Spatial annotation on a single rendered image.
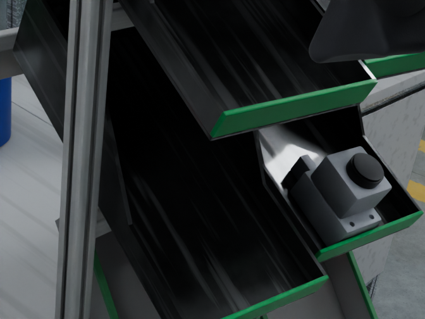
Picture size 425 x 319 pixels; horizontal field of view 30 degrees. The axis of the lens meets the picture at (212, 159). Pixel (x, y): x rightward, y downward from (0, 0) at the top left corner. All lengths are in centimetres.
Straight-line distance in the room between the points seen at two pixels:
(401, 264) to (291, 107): 243
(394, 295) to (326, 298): 192
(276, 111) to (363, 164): 18
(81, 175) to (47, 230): 70
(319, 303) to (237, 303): 24
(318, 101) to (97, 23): 15
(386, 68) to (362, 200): 11
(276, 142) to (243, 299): 18
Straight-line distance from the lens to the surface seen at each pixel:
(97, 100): 53
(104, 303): 63
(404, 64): 60
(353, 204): 63
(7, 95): 143
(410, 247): 302
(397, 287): 278
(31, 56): 64
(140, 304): 68
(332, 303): 83
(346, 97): 52
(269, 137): 72
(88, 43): 50
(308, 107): 50
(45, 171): 139
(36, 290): 112
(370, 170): 64
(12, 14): 176
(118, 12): 52
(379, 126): 203
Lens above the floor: 155
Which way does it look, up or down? 28 degrees down
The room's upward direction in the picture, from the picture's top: 9 degrees clockwise
